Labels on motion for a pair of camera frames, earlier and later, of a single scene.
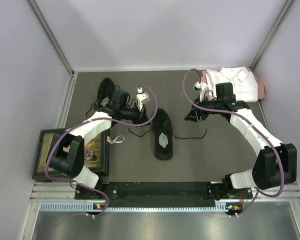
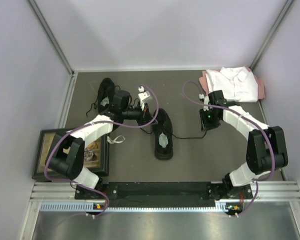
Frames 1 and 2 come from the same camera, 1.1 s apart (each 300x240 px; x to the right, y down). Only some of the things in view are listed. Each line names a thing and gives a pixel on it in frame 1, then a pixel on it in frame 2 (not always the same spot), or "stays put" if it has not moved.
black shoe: (162, 135) stays put
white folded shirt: (244, 83) stays put
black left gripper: (141, 116) stays put
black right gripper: (192, 116) -> (204, 123)
